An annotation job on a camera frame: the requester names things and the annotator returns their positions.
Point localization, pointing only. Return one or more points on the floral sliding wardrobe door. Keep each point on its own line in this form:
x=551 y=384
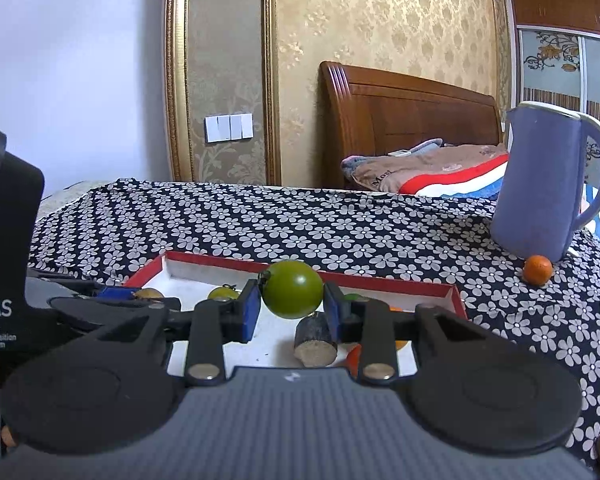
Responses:
x=560 y=60

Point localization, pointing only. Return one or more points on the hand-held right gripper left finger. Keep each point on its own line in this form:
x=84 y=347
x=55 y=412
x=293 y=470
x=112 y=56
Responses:
x=250 y=310

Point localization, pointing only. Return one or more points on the black floral tablecloth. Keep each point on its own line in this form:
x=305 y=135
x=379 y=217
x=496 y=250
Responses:
x=280 y=230

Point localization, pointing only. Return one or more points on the red tomato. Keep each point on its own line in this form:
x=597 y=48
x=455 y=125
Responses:
x=354 y=360

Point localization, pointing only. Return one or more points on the white wall switch panel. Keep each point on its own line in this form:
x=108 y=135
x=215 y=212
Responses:
x=228 y=128

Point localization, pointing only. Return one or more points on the small olive green tomato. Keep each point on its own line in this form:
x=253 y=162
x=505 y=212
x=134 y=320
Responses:
x=223 y=293

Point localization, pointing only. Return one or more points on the dark sugarcane piece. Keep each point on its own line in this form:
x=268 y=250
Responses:
x=315 y=342

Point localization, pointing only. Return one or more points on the red box with white inside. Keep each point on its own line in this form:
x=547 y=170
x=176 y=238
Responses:
x=190 y=272

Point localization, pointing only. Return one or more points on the red white blue striped bedding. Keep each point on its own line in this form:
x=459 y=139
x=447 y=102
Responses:
x=455 y=181

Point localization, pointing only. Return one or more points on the large orange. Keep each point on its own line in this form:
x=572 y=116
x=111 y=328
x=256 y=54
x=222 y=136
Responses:
x=402 y=345

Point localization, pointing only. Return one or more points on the yellow fruit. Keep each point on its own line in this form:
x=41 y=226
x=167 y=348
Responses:
x=147 y=294

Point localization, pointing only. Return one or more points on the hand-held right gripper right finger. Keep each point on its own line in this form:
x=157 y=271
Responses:
x=332 y=312

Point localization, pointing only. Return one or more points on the wooden bed headboard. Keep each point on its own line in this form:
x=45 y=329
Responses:
x=415 y=110

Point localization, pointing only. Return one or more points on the gold wall moulding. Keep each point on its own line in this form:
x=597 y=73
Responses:
x=176 y=60
x=270 y=60

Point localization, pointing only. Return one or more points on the blue plastic pitcher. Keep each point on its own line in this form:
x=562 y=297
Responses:
x=540 y=185

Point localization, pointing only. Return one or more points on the brown blanket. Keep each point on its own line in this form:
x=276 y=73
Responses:
x=420 y=170

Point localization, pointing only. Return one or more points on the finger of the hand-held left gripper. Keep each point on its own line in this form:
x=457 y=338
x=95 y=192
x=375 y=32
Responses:
x=95 y=310
x=117 y=293

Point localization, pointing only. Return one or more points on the light blue towel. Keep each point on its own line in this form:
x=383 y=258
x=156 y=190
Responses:
x=425 y=146

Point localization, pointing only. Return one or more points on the small orange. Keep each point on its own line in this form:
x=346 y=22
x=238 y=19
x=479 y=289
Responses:
x=538 y=270

